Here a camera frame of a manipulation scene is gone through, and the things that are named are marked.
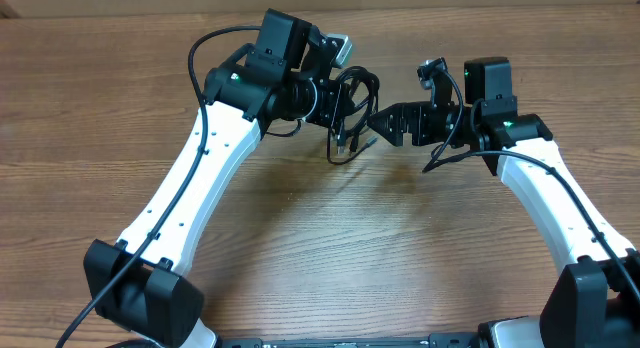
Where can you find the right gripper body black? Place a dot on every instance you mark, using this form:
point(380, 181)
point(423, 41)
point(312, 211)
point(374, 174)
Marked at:
point(430, 124)

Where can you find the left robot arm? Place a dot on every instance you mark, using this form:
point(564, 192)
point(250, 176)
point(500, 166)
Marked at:
point(140, 282)

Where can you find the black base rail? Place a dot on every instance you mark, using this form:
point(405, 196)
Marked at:
point(345, 343)

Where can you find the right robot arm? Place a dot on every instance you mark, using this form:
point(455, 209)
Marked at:
point(595, 300)

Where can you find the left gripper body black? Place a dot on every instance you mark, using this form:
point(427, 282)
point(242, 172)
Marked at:
point(314, 102)

